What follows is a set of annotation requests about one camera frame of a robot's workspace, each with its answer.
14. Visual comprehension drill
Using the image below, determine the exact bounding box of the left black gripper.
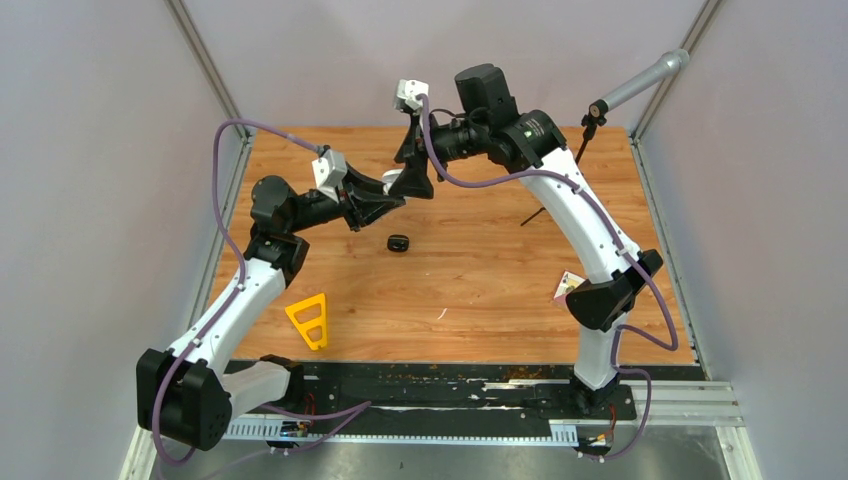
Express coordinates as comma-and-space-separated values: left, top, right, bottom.
288, 161, 407, 235

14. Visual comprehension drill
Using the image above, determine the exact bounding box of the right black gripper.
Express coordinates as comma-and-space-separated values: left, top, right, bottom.
390, 109, 489, 197

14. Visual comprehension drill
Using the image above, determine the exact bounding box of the white earbud charging case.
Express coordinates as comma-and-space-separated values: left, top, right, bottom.
381, 169, 403, 192

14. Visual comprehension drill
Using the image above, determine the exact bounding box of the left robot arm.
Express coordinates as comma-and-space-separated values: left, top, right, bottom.
136, 160, 405, 451

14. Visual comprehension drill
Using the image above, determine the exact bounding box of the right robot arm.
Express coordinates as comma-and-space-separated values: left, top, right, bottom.
383, 63, 663, 418

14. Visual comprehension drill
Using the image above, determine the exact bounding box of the yellow triangular plastic piece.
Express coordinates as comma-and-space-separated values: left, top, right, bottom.
284, 293, 329, 351

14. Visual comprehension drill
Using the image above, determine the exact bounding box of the red playing card box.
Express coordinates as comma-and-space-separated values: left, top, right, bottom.
552, 271, 585, 308

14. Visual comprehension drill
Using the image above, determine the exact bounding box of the black tripod stand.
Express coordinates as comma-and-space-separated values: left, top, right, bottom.
519, 99, 607, 228

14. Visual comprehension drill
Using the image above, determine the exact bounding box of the grey metal cylinder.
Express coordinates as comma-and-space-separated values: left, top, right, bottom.
588, 49, 690, 119

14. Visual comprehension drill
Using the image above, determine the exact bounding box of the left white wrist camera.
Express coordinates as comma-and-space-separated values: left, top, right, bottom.
311, 149, 348, 203

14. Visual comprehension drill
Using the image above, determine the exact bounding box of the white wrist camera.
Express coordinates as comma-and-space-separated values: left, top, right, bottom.
311, 149, 348, 203
393, 79, 429, 114

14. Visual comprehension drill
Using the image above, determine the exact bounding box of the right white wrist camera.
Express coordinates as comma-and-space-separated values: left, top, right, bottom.
393, 79, 429, 114

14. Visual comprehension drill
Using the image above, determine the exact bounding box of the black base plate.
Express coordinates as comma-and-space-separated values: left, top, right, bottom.
241, 360, 639, 423

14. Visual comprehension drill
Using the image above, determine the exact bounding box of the white slotted cable duct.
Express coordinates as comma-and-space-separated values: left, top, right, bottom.
223, 411, 579, 447

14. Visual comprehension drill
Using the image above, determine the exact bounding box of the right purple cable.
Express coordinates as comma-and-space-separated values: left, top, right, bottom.
418, 93, 680, 462

